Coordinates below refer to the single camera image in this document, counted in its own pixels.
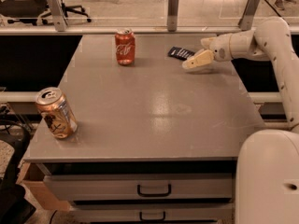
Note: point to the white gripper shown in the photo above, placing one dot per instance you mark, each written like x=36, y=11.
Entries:
x=220, y=48

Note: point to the black chair at left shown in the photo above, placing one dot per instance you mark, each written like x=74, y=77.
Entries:
x=14, y=208

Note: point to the middle metal bracket post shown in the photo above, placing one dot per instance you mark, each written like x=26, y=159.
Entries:
x=172, y=15

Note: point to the metal bracket post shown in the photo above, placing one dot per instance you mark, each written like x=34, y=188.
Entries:
x=172, y=15
x=246, y=20
x=56, y=11

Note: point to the black office chair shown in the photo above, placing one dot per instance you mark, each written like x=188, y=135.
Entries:
x=25, y=11

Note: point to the blue rxbar blueberry wrapper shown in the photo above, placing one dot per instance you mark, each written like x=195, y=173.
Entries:
x=180, y=53

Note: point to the grey drawer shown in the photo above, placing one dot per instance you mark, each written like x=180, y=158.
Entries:
x=154, y=213
x=140, y=187

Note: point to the brown cardboard box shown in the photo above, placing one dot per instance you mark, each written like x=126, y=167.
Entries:
x=32, y=178

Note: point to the lower grey drawer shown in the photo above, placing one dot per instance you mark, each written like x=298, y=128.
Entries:
x=154, y=213

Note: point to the red soda can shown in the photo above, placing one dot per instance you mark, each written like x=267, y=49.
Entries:
x=125, y=46

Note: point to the orange gold soda can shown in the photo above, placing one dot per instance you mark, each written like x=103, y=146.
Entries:
x=54, y=108

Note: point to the left metal bracket post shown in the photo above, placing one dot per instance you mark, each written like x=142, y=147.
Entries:
x=56, y=11

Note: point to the right metal bracket post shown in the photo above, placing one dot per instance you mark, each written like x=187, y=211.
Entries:
x=246, y=20

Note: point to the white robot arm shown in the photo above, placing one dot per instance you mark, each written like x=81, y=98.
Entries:
x=267, y=171

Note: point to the upper grey drawer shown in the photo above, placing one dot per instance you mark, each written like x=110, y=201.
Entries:
x=140, y=187

